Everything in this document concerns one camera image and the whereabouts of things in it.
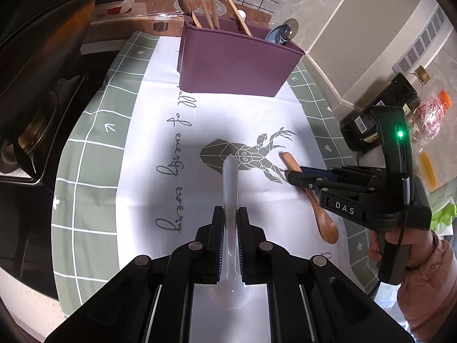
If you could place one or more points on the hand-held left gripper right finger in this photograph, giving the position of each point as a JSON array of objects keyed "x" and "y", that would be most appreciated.
[{"x": 242, "y": 243}]

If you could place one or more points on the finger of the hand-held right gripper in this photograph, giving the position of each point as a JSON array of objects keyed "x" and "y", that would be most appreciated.
[
  {"x": 321, "y": 173},
  {"x": 303, "y": 181}
]

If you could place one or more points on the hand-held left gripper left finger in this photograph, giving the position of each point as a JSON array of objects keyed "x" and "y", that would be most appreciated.
[{"x": 219, "y": 243}]

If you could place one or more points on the wooden spoon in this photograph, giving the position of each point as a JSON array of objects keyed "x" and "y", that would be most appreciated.
[{"x": 326, "y": 228}]

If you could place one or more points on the white plastic spoon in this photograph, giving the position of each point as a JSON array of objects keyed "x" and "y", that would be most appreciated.
[{"x": 230, "y": 185}]

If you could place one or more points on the purple plastic utensil holder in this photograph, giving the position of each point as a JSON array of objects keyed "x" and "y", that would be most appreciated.
[{"x": 232, "y": 64}]

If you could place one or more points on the white ceramic spoon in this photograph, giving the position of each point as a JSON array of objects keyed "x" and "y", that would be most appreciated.
[{"x": 242, "y": 15}]

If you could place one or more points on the person's right forearm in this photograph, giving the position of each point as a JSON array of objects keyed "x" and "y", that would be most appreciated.
[{"x": 428, "y": 293}]

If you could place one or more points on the person's right hand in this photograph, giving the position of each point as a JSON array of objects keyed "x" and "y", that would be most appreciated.
[{"x": 419, "y": 248}]

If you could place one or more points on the yellow packet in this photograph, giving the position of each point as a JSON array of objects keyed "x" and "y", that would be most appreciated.
[{"x": 427, "y": 169}]

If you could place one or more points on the plastic bottle with orange cap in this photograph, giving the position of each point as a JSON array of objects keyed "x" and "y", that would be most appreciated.
[{"x": 428, "y": 118}]

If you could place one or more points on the dark glass bottle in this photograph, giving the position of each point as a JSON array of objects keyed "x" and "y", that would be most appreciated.
[{"x": 403, "y": 91}]

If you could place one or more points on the pale green packet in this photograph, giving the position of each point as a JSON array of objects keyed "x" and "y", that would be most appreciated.
[{"x": 444, "y": 207}]

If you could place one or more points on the white vent grille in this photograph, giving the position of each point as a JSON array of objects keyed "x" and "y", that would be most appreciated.
[{"x": 421, "y": 46}]

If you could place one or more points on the green and white printed placemat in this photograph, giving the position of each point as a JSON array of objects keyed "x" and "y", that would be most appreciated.
[{"x": 107, "y": 171}]

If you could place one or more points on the blue plate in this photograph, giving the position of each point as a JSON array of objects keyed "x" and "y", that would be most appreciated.
[{"x": 273, "y": 36}]

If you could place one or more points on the black gas stove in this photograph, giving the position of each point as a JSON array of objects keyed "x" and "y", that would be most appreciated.
[{"x": 53, "y": 107}]

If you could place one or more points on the black pot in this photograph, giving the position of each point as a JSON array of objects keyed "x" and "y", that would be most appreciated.
[{"x": 43, "y": 18}]

